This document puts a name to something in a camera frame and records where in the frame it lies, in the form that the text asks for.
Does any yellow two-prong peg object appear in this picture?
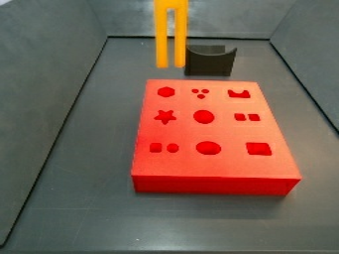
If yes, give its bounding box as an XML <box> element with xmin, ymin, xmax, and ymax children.
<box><xmin>153</xmin><ymin>0</ymin><xmax>188</xmax><ymax>67</ymax></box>

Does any red shape-sorter block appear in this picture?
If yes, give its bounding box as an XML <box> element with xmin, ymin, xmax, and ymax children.
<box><xmin>130</xmin><ymin>79</ymin><xmax>301</xmax><ymax>195</ymax></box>

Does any black curved holder stand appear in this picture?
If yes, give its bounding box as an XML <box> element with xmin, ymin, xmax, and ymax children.
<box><xmin>184</xmin><ymin>45</ymin><xmax>237</xmax><ymax>76</ymax></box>

